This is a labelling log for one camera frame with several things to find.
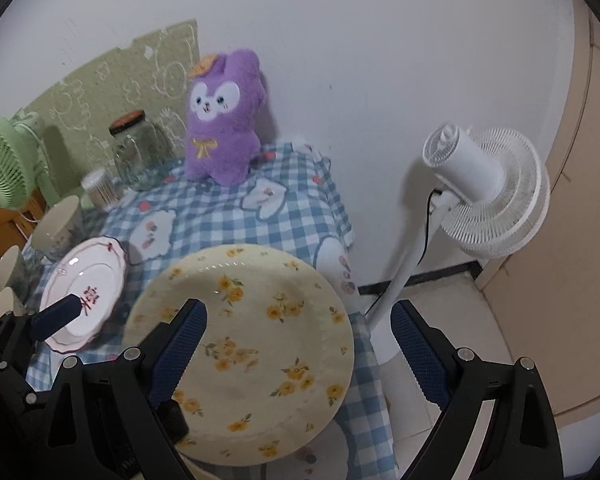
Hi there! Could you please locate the cotton swab container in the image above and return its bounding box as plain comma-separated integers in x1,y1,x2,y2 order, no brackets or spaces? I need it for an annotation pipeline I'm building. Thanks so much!
80,168,118,211

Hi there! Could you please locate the green desk fan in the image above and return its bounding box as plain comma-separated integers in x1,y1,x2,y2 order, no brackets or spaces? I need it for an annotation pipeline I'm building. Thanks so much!
0,112,61,211

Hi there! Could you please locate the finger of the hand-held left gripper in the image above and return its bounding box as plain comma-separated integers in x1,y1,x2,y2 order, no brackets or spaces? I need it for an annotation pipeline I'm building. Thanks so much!
0,294,87,363
155,400,189,443

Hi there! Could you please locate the white red-rimmed plate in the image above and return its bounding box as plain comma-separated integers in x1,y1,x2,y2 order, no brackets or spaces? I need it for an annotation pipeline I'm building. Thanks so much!
39,236,129,353

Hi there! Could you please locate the wooden furniture frame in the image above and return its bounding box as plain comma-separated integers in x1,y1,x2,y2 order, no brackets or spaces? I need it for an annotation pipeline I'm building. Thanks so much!
0,195,48,266

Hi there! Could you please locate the floral patterned bowl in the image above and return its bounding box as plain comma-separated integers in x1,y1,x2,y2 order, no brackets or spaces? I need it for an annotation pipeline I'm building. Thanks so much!
30,195,88,261

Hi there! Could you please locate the purple plush toy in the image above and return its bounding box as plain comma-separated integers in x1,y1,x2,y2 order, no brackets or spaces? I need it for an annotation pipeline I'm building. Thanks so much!
184,49,267,186

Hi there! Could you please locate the black fan cable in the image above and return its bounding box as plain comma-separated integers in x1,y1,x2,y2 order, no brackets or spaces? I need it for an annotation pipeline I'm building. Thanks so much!
365,187,443,318

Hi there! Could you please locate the blue checkered tablecloth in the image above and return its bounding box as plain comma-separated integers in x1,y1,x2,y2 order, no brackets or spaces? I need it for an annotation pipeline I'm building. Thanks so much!
0,140,401,480

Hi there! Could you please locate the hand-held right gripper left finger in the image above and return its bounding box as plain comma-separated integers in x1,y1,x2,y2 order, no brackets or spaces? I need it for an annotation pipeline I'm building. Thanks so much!
45,298,208,480

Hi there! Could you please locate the yellow floral plate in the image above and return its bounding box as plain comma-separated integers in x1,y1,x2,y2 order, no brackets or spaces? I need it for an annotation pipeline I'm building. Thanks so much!
125,245,356,466

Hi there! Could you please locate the white standing fan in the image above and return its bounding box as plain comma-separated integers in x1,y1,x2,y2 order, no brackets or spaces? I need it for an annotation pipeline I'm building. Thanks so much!
350,122,551,366

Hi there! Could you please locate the beige door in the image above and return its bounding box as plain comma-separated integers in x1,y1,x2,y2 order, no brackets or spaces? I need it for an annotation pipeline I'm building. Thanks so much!
480,0,600,416

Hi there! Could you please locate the glass jar with black lid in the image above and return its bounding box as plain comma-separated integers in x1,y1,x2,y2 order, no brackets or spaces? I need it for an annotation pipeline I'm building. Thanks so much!
109,110,173,192

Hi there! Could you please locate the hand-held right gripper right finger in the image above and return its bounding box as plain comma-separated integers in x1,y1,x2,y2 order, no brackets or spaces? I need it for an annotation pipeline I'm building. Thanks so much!
390,299,566,480

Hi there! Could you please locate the green patterned wall mat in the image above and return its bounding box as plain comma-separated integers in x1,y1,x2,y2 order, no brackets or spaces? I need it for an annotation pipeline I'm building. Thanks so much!
22,19,201,196

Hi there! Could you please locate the plain white bowl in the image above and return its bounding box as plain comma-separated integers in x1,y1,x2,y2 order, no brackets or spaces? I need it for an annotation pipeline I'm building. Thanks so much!
0,245,31,306
0,287,28,331

